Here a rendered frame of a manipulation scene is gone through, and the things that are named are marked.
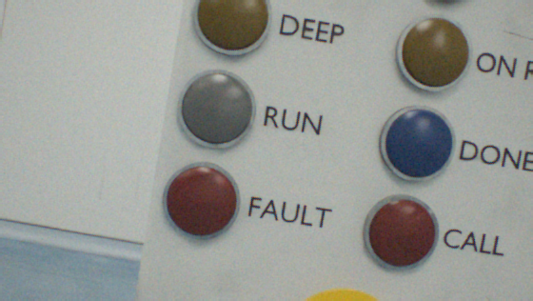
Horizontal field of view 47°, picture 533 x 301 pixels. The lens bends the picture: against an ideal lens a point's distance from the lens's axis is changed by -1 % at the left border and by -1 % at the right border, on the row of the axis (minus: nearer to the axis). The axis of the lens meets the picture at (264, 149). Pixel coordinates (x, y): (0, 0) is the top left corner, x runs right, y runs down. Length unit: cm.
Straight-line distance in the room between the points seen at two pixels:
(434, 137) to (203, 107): 9
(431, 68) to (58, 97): 366
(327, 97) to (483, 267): 9
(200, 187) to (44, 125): 367
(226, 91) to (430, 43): 8
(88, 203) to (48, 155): 37
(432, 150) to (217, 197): 8
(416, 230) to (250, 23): 10
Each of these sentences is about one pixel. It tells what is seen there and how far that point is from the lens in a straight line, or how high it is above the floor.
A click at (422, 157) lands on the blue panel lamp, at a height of 97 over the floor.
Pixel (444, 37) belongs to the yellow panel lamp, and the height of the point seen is 102.
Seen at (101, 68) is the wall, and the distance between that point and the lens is 380.
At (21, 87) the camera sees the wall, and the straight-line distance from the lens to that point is 395.
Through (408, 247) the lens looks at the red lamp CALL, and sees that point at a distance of 25.
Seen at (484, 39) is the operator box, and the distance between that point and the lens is 26.
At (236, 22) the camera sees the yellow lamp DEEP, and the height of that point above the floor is 101.
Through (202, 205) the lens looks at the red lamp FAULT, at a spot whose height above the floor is 94.
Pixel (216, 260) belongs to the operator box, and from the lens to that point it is 25.
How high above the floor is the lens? 97
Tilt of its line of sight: 3 degrees down
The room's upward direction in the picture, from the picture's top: 10 degrees clockwise
